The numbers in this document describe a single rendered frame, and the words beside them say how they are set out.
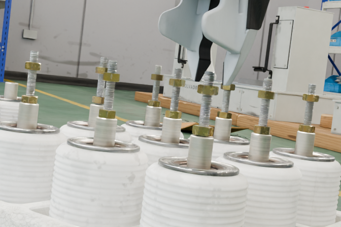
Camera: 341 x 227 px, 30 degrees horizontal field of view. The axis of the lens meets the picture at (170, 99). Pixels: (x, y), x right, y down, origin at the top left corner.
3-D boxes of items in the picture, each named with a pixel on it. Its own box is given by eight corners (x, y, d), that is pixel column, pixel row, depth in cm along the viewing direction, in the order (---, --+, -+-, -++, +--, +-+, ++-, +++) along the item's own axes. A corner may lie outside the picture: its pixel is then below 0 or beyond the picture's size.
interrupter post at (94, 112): (90, 130, 81) (93, 105, 80) (84, 128, 83) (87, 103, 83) (107, 131, 82) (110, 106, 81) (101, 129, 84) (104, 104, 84)
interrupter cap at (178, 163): (196, 181, 54) (197, 173, 54) (140, 163, 59) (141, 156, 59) (255, 178, 59) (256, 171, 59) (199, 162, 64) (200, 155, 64)
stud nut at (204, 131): (198, 133, 60) (199, 124, 60) (214, 136, 59) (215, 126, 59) (189, 134, 58) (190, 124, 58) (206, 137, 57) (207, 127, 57)
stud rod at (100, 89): (97, 114, 83) (104, 57, 82) (103, 115, 82) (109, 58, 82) (92, 114, 82) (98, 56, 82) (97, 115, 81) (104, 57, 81)
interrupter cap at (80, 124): (76, 132, 77) (77, 126, 77) (59, 124, 84) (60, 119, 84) (134, 136, 80) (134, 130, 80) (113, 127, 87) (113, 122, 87)
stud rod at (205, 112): (197, 150, 60) (207, 71, 59) (207, 152, 59) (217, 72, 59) (193, 151, 59) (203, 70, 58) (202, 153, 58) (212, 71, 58)
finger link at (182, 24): (139, 70, 59) (159, -29, 58) (186, 75, 63) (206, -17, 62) (160, 78, 57) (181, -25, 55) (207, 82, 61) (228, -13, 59)
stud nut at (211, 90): (203, 93, 60) (204, 84, 60) (219, 95, 59) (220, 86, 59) (194, 92, 58) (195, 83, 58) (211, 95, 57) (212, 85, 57)
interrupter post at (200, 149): (197, 174, 57) (202, 138, 57) (179, 168, 59) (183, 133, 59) (216, 173, 59) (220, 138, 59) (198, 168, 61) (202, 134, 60)
